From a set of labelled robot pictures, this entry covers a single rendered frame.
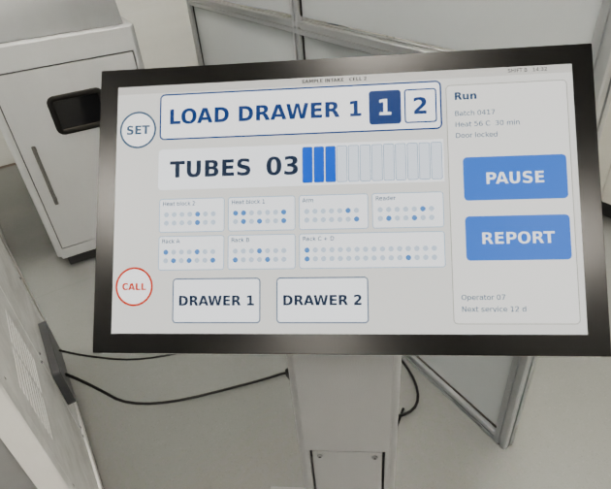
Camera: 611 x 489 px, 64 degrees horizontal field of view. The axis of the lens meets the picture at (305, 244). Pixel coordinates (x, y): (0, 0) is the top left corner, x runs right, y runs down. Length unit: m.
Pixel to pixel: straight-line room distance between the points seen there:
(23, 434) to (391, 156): 0.73
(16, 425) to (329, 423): 0.49
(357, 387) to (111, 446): 1.16
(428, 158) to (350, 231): 0.11
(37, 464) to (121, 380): 0.94
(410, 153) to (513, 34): 0.62
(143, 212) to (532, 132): 0.41
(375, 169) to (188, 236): 0.21
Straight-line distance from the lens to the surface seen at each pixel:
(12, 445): 0.96
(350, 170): 0.51
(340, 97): 0.53
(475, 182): 0.52
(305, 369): 0.69
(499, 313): 0.51
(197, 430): 1.68
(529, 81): 0.56
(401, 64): 0.55
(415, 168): 0.51
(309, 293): 0.49
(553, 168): 0.54
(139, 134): 0.57
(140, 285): 0.54
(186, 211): 0.53
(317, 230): 0.50
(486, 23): 1.14
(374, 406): 0.74
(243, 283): 0.51
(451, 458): 1.58
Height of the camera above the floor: 1.33
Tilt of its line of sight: 35 degrees down
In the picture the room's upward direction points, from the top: 5 degrees counter-clockwise
